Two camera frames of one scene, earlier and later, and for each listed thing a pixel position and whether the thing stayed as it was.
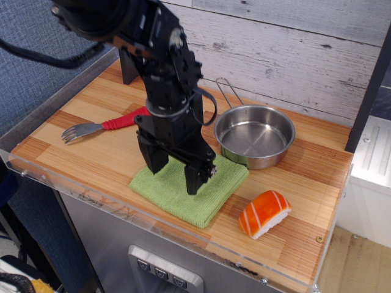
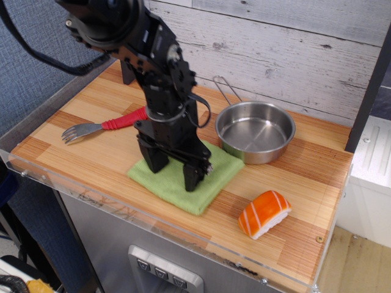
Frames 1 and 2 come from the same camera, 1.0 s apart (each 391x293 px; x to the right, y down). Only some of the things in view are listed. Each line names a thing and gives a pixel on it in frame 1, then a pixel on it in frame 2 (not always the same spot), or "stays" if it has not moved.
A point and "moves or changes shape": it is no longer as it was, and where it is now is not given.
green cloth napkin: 167,188 moves or changes shape
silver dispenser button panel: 148,273 stays
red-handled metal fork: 76,130 stays
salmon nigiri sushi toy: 263,213 stays
